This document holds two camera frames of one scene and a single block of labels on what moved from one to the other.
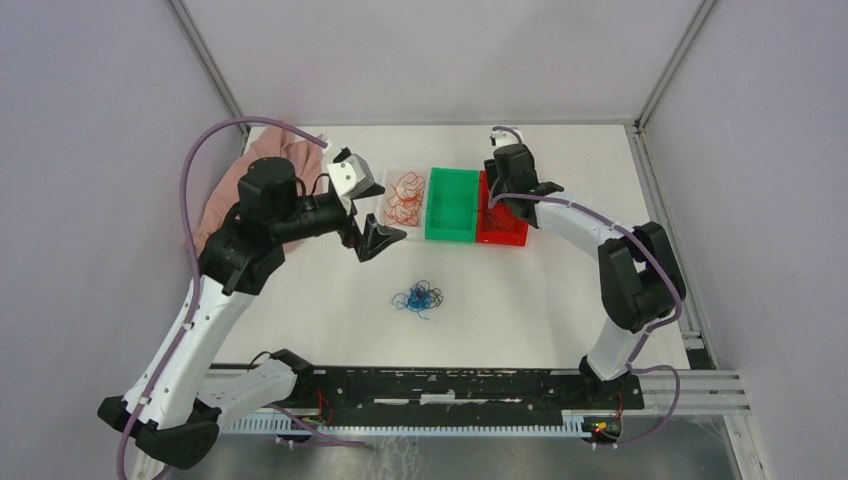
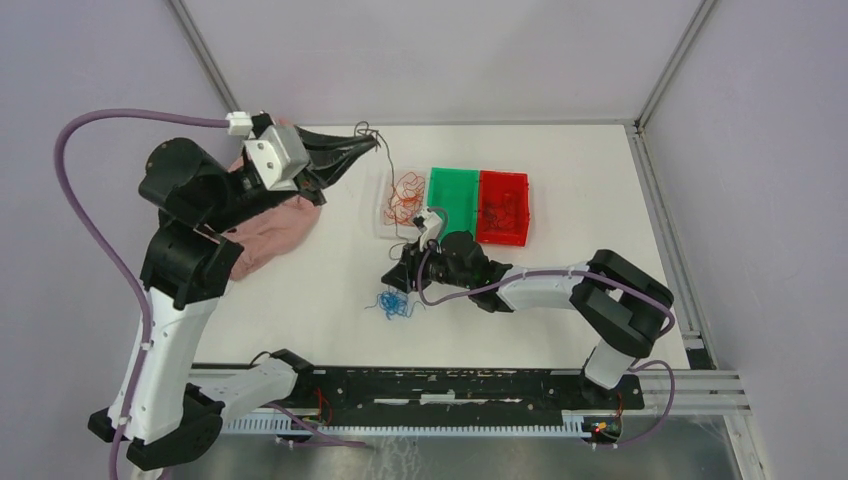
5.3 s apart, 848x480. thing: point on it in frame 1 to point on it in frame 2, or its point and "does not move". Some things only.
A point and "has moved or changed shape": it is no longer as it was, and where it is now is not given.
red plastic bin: (500, 225) does not move
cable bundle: (420, 298) has moved or changed shape
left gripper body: (316, 215) to (246, 203)
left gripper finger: (375, 238) to (331, 156)
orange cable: (405, 202) does not move
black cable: (496, 219) to (398, 240)
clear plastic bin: (404, 203) does not move
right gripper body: (499, 187) to (434, 269)
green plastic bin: (452, 205) does not move
